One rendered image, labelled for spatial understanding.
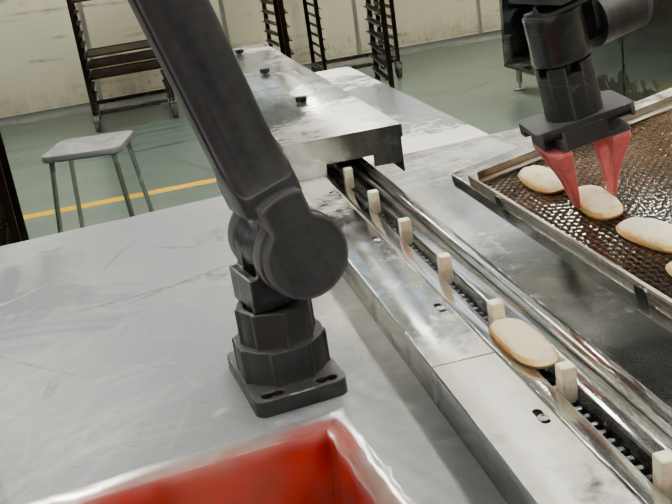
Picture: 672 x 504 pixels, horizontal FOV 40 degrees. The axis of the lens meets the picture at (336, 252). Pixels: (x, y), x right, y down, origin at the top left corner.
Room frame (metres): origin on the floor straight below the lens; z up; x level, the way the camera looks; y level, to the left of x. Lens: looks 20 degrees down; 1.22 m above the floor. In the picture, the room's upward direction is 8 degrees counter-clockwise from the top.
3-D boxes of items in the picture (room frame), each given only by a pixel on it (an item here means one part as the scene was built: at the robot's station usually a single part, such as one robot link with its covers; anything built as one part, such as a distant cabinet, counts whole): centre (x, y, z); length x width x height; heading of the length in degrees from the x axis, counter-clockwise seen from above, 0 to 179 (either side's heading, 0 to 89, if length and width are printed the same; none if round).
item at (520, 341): (0.73, -0.15, 0.86); 0.10 x 0.04 x 0.01; 11
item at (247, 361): (0.79, 0.06, 0.86); 0.12 x 0.09 x 0.08; 17
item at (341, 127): (1.95, 0.08, 0.89); 1.25 x 0.18 x 0.09; 11
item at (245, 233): (0.80, 0.05, 0.94); 0.09 x 0.05 x 0.10; 113
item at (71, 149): (3.94, 0.97, 0.23); 0.36 x 0.36 x 0.46; 87
